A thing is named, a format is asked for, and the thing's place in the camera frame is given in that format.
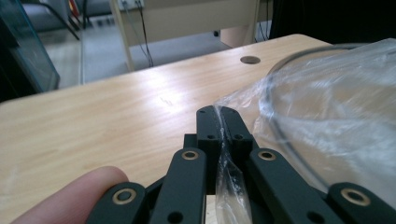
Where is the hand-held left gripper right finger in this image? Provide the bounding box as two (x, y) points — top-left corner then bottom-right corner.
(221, 105), (260, 171)

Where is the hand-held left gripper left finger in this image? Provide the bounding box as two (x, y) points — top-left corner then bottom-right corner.
(182, 105), (224, 196)

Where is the clear plastic bag yellow face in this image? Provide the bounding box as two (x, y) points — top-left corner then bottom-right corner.
(212, 38), (396, 224)

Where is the dark round table grommet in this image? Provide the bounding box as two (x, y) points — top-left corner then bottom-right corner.
(239, 55), (262, 65)

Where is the light wooden desk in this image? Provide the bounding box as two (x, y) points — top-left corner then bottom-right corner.
(109, 0), (275, 73)

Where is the dark curtain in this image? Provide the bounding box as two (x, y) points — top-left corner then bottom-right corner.
(268, 0), (396, 45)

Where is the glass-fronted dark cabinet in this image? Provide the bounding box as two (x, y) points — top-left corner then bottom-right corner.
(0, 0), (61, 103)

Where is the black hanging desk cable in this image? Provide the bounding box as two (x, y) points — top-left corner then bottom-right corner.
(134, 0), (155, 68)

